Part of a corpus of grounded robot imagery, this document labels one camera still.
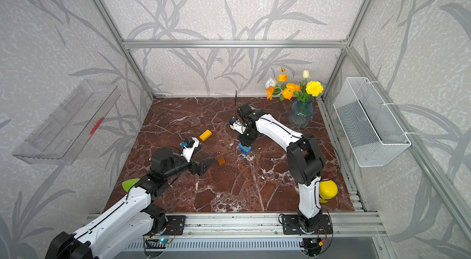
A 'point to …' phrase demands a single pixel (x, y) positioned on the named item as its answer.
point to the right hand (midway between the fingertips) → (245, 139)
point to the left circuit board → (159, 243)
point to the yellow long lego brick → (205, 135)
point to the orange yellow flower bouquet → (281, 87)
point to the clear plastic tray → (64, 135)
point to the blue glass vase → (301, 112)
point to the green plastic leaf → (127, 184)
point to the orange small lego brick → (221, 161)
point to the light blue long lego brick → (246, 148)
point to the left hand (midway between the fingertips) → (208, 154)
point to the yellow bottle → (327, 190)
